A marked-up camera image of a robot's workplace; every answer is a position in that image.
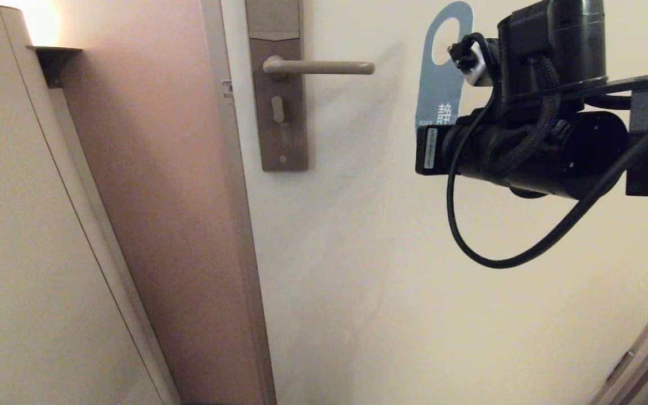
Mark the blue and white door hanger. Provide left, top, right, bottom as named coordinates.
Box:
left=415, top=1, right=474, bottom=129

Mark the brown metal lock plate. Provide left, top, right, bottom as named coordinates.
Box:
left=245, top=0, right=309, bottom=172

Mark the thick black braided cable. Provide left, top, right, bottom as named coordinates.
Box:
left=484, top=53, right=562, bottom=181

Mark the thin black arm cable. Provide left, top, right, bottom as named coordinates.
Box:
left=446, top=84, right=648, bottom=269

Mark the short black camera cable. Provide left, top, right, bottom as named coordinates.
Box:
left=449, top=32, right=499, bottom=74

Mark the beige metal door handle lever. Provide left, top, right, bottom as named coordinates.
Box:
left=263, top=55, right=376, bottom=79

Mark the dark wall lamp shelf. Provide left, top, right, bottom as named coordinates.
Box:
left=26, top=46, right=83, bottom=89

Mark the beige curved wall panel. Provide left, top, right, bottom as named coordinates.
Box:
left=0, top=3, right=181, bottom=405

